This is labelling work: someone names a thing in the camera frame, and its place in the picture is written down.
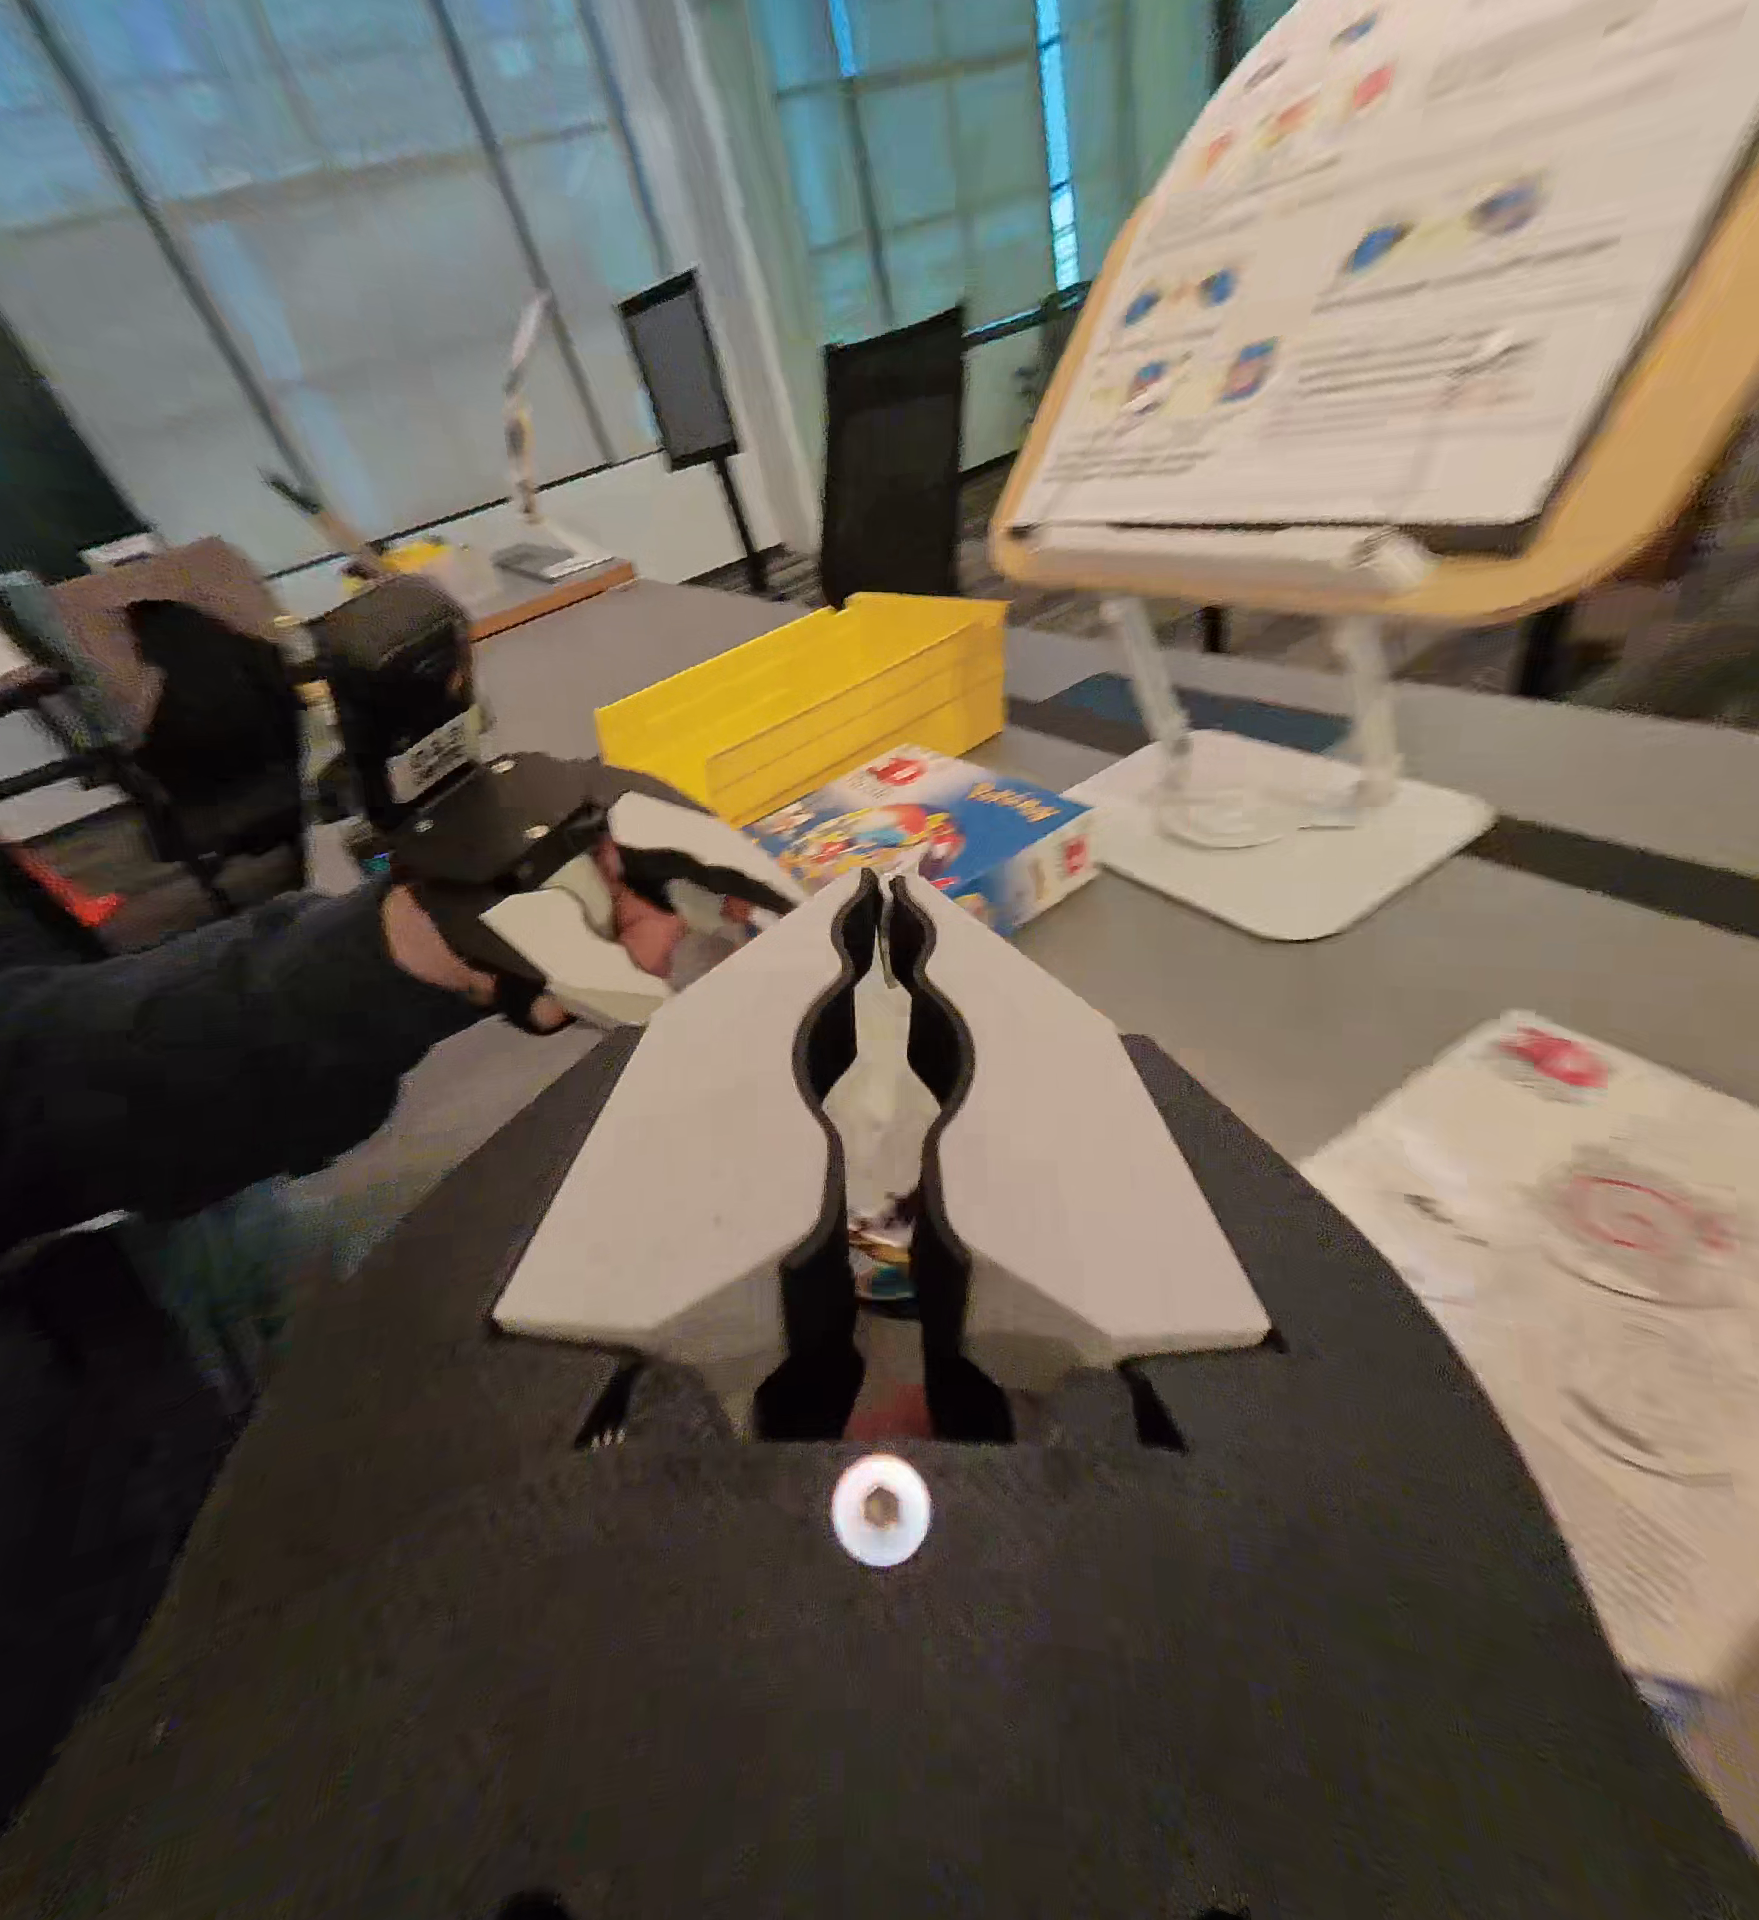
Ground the light wooden board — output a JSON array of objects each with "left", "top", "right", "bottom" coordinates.
[{"left": 987, "top": 0, "right": 1759, "bottom": 628}]

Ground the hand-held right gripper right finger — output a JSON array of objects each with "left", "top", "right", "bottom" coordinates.
[{"left": 887, "top": 869, "right": 1279, "bottom": 1446}]

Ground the black high-back chair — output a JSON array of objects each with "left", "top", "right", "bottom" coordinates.
[{"left": 816, "top": 306, "right": 970, "bottom": 608}]

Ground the black sign board stand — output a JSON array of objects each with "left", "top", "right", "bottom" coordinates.
[{"left": 617, "top": 268, "right": 774, "bottom": 592}]

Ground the white instruction leaflet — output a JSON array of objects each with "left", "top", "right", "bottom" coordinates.
[{"left": 1299, "top": 1013, "right": 1759, "bottom": 1696}]

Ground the colourful puzzle ball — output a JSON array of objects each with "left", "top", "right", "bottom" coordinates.
[{"left": 827, "top": 959, "right": 955, "bottom": 1309}]

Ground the person's left hand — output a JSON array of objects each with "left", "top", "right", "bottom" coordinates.
[{"left": 593, "top": 846, "right": 705, "bottom": 985}]

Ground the yellow plastic bin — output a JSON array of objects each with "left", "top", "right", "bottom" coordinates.
[{"left": 593, "top": 592, "right": 1010, "bottom": 826}]

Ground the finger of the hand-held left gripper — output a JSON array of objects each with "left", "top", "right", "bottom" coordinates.
[
  {"left": 607, "top": 788, "right": 809, "bottom": 919},
  {"left": 480, "top": 876, "right": 680, "bottom": 1034}
]

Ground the printed instruction sheet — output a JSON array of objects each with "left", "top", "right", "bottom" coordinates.
[{"left": 1015, "top": 0, "right": 1759, "bottom": 531}]

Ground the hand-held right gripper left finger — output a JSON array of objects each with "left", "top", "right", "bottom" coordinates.
[{"left": 494, "top": 868, "right": 887, "bottom": 1446}]

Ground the person's left forearm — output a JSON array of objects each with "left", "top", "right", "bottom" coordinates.
[{"left": 0, "top": 876, "right": 497, "bottom": 1299}]

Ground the blue puzzle box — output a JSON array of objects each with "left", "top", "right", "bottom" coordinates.
[{"left": 741, "top": 741, "right": 1099, "bottom": 935}]

